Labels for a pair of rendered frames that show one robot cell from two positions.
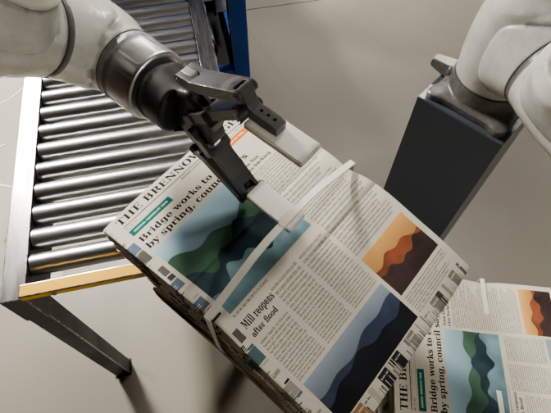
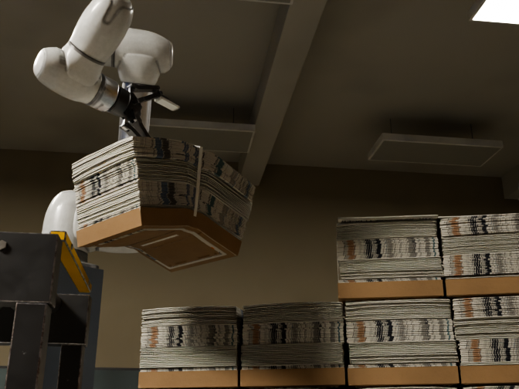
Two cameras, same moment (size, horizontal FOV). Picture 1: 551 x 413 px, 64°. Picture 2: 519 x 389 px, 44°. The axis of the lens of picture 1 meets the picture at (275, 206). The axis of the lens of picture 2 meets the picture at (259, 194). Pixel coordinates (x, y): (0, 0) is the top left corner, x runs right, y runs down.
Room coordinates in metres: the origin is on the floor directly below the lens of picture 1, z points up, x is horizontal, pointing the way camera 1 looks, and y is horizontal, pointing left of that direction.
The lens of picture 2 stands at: (-0.12, 1.60, 0.47)
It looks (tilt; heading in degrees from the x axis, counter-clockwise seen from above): 21 degrees up; 275
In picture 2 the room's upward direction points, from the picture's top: straight up
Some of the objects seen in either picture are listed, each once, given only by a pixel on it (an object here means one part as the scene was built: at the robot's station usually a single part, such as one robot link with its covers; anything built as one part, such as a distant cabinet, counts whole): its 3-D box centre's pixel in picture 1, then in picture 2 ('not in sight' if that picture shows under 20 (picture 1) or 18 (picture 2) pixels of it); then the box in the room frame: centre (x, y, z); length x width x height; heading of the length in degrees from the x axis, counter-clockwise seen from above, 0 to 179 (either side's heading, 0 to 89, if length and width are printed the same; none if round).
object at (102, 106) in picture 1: (125, 104); not in sight; (0.90, 0.42, 0.77); 0.47 x 0.05 x 0.05; 102
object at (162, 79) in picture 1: (188, 109); (125, 104); (0.36, 0.10, 1.31); 0.09 x 0.07 x 0.08; 51
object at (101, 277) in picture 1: (125, 273); (73, 265); (0.37, 0.32, 0.81); 0.43 x 0.03 x 0.02; 102
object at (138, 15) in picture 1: (120, 19); not in sight; (1.28, 0.50, 0.77); 0.47 x 0.05 x 0.05; 102
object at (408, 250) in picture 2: not in sight; (386, 274); (-0.35, -0.36, 0.95); 0.38 x 0.29 x 0.23; 86
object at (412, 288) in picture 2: not in sight; (387, 302); (-0.35, -0.36, 0.86); 0.38 x 0.29 x 0.04; 86
